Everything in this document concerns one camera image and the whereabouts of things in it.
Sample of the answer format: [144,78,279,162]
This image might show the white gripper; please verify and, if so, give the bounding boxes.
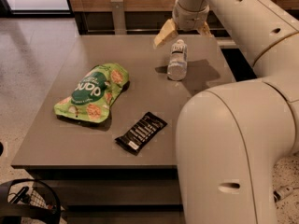
[153,0,212,49]

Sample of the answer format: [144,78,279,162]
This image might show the clear plastic water bottle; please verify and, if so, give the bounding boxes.
[167,39,187,81]

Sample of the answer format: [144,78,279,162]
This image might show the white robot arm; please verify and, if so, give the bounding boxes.
[173,0,299,224]

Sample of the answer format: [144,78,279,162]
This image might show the green snack bag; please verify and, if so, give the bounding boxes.
[54,63,129,124]

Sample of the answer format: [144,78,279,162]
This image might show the black candy bar wrapper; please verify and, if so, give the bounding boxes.
[115,112,167,155]

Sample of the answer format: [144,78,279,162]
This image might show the white power strip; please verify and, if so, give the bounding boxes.
[273,186,293,203]

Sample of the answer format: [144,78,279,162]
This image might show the grey upper drawer front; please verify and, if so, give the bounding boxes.
[45,180,180,206]

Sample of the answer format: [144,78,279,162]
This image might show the grey drawer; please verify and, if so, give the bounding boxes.
[63,211,186,224]
[45,180,180,206]

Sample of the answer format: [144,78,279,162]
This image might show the grey lower drawer front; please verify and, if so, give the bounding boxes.
[63,211,186,224]

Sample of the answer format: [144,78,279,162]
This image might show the left metal bracket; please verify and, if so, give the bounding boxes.
[110,0,127,35]

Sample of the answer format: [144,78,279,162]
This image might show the black wire basket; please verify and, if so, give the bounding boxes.
[0,178,61,224]

